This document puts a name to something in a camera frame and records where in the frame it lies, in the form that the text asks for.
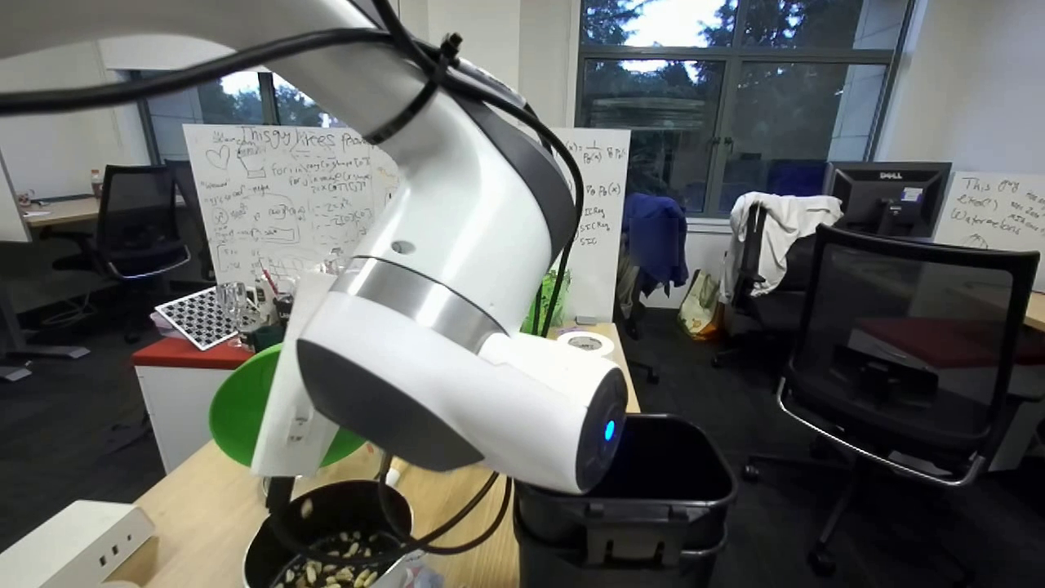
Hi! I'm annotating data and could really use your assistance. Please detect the green plastic bowl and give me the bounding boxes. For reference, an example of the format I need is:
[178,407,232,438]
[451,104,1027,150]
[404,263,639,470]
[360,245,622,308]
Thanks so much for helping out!
[205,338,370,472]

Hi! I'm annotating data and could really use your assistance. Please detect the beige snack pieces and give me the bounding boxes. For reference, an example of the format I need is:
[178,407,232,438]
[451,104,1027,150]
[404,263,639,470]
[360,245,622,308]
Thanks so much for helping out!
[268,525,410,588]

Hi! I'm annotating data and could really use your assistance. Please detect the green wipes canister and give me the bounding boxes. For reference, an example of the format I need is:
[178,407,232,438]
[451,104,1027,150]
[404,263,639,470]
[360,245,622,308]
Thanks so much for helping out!
[520,267,575,338]

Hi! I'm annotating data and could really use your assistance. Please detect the blue jacket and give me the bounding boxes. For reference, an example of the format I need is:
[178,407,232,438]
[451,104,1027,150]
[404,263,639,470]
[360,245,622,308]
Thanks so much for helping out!
[622,188,693,299]

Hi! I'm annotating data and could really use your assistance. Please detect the large black stacked bin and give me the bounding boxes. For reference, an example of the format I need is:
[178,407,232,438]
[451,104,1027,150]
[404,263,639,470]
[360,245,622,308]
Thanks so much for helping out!
[513,407,741,588]

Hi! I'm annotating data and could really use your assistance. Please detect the white cloth on chair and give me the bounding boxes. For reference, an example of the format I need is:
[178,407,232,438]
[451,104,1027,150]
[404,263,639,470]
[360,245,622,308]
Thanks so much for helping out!
[729,188,846,299]

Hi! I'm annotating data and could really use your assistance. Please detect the whiteboard with dense writing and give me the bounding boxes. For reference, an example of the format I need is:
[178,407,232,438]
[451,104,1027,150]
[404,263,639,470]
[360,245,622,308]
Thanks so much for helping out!
[179,119,410,294]

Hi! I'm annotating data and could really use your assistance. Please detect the blue and white plastic bag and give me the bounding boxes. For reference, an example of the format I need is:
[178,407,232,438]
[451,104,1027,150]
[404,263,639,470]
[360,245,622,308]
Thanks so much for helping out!
[374,544,451,588]

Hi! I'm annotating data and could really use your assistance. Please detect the black and white checkerboard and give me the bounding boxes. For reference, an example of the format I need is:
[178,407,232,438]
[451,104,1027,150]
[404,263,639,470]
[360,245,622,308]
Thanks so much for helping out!
[146,285,248,357]

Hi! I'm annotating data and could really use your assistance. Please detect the white cabinet with red top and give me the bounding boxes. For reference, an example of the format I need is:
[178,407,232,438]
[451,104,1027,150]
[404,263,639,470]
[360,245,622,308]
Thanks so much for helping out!
[130,332,261,472]

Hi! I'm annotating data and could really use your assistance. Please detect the black computer monitor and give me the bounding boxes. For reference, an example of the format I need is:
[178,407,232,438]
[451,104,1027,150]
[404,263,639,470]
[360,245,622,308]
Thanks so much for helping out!
[827,160,957,245]

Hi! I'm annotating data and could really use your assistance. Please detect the black office chair with armrests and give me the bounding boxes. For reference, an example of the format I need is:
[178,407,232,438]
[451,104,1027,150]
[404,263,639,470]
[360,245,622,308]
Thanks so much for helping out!
[89,160,203,288]

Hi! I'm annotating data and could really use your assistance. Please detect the black mesh office chair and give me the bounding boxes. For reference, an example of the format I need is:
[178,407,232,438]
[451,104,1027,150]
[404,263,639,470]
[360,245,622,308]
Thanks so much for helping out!
[741,222,1045,580]

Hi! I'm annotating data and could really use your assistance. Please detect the white roller blind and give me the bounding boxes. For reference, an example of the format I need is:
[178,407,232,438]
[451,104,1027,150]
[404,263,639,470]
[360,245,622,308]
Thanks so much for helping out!
[85,29,239,82]

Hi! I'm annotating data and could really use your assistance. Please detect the small whiteboard with writing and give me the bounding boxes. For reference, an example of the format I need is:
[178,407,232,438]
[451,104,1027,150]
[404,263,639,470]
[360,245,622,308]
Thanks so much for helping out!
[931,169,1045,267]

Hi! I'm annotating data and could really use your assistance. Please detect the white power box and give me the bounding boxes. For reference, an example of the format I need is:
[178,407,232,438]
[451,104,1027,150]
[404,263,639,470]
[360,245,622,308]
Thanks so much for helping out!
[0,496,159,588]

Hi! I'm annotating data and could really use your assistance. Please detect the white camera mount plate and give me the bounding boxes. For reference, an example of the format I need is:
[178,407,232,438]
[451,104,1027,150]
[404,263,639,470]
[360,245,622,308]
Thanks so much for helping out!
[248,272,345,480]

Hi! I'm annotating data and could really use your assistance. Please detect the white pot with wooden handle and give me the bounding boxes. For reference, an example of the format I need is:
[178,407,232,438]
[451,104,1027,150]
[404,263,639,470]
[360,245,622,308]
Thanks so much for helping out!
[239,475,417,588]

